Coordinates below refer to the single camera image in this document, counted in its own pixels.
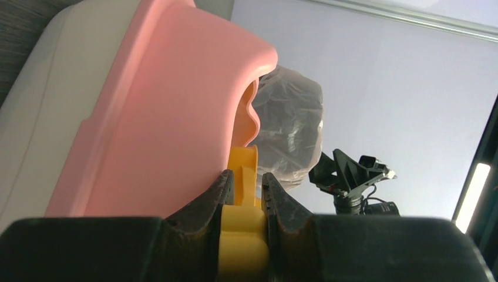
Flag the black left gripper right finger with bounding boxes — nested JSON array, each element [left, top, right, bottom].
[[262, 173, 494, 281]]

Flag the orange litter scoop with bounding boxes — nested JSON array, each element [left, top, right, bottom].
[[218, 146, 270, 281]]

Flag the pink litter box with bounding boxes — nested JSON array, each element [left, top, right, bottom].
[[1, 1, 278, 229]]

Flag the pink plastic trash bag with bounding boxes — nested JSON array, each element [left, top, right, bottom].
[[252, 66, 324, 190]]

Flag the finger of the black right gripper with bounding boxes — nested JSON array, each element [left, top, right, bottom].
[[333, 149, 383, 196], [308, 152, 338, 191]]

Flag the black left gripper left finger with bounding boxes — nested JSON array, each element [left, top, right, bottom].
[[1, 170, 234, 281]]

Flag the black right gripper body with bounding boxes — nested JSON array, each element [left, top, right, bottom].
[[334, 184, 400, 216]]

